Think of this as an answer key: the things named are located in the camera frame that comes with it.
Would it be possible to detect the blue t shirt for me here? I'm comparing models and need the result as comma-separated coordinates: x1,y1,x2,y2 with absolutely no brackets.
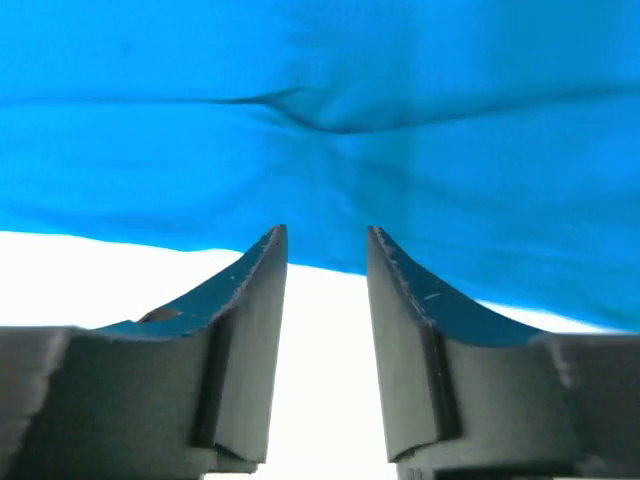
1,1,639,330

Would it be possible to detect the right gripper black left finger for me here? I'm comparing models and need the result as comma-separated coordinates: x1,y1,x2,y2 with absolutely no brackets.
1,225,288,479

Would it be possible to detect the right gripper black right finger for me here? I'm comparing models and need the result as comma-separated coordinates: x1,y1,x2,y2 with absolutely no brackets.
367,227,639,479

